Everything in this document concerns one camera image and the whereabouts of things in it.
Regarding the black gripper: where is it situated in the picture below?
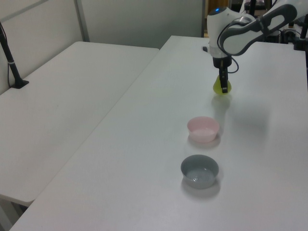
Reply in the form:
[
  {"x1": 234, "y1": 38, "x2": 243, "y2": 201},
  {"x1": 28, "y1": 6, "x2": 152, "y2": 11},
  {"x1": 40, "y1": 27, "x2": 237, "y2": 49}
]
[{"x1": 212, "y1": 56, "x2": 233, "y2": 94}]

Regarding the green pear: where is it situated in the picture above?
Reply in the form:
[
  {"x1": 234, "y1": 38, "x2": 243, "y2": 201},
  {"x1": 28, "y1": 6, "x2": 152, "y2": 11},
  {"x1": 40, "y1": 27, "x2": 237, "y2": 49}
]
[{"x1": 211, "y1": 74, "x2": 233, "y2": 96}]

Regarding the pink plastic bowl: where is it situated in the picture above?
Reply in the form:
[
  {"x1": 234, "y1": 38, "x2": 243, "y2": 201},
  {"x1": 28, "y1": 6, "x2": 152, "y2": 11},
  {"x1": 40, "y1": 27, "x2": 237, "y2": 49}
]
[{"x1": 187, "y1": 116, "x2": 220, "y2": 144}]

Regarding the grey plastic bowl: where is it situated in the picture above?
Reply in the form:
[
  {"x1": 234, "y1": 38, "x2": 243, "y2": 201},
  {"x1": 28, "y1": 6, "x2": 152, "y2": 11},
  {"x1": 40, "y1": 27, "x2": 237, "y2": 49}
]
[{"x1": 180, "y1": 154, "x2": 220, "y2": 190}]

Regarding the dark lab equipment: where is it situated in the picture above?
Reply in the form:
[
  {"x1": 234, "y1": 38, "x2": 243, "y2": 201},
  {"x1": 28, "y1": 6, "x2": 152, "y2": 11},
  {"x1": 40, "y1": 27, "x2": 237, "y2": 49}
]
[{"x1": 279, "y1": 22, "x2": 298, "y2": 44}]

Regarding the white side table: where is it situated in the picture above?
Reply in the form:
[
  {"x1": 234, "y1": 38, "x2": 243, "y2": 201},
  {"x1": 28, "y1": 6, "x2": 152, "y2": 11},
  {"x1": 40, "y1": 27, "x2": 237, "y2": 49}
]
[{"x1": 0, "y1": 41, "x2": 160, "y2": 206}]

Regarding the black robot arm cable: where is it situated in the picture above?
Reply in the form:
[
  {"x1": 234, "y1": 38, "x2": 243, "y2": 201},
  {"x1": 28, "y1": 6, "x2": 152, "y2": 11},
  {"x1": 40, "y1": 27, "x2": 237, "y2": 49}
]
[{"x1": 217, "y1": 16, "x2": 240, "y2": 74}]

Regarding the grey partition frame post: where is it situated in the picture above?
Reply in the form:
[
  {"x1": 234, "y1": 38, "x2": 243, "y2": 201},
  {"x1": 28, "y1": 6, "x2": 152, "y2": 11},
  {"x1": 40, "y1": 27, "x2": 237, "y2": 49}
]
[{"x1": 74, "y1": 0, "x2": 90, "y2": 43}]

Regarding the black clamped camera pole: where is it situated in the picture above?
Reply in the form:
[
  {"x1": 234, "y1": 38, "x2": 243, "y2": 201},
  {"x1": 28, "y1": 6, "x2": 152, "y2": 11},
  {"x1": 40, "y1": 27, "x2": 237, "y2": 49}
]
[{"x1": 0, "y1": 21, "x2": 30, "y2": 90}]

